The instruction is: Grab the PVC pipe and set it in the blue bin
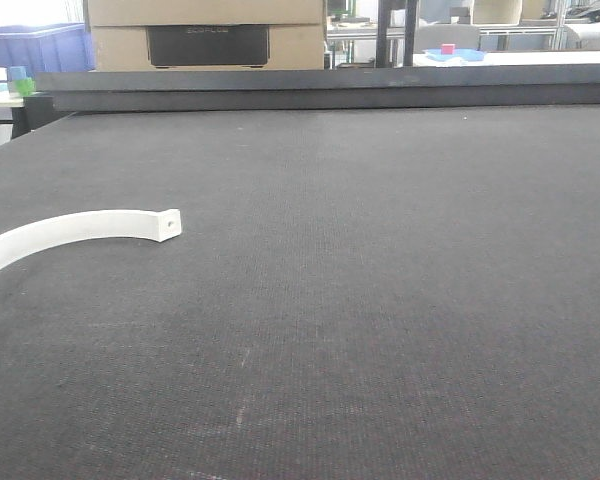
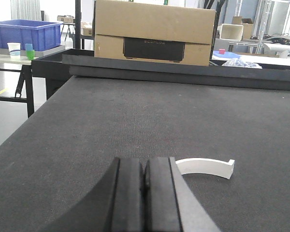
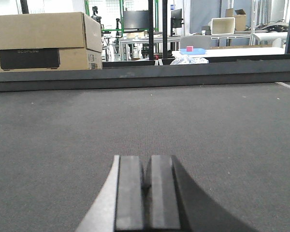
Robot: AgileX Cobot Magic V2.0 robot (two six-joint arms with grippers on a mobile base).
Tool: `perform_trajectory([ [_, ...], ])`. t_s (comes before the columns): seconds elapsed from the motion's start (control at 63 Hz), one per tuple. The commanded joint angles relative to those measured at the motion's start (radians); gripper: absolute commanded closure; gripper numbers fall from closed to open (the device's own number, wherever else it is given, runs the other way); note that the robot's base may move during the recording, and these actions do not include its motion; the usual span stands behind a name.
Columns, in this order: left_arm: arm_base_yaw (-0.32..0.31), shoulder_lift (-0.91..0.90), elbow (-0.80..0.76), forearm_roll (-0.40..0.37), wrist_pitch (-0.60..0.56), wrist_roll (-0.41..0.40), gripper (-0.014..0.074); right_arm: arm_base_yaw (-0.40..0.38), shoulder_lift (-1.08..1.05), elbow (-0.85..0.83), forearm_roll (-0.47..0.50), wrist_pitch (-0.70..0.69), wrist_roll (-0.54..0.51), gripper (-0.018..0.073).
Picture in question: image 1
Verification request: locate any black device in box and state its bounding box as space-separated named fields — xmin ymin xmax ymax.
xmin=146 ymin=25 xmax=269 ymax=67

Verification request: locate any blue tray with red cube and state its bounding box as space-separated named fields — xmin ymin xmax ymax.
xmin=424 ymin=44 xmax=486 ymax=62

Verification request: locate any large cardboard box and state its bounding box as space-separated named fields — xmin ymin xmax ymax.
xmin=87 ymin=1 xmax=326 ymax=72

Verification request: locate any blue crate far left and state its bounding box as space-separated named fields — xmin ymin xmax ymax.
xmin=0 ymin=23 xmax=95 ymax=76

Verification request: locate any white curved plastic bracket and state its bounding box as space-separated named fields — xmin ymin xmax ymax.
xmin=0 ymin=209 xmax=183 ymax=270

